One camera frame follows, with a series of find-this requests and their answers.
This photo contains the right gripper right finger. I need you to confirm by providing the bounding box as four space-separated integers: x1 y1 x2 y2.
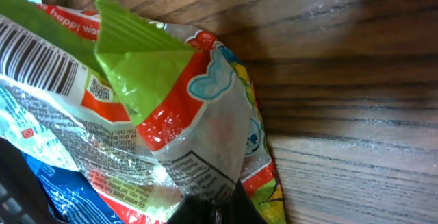
166 182 267 224

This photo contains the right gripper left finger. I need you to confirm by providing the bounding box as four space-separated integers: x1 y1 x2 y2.
1 139 63 223

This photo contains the blue snack packet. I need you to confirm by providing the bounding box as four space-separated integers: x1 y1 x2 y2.
22 153 124 224

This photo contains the green gummy candy bag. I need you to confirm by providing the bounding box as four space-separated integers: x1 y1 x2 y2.
1 0 285 223

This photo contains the teal white candy packet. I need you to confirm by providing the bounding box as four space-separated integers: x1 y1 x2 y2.
1 87 79 171

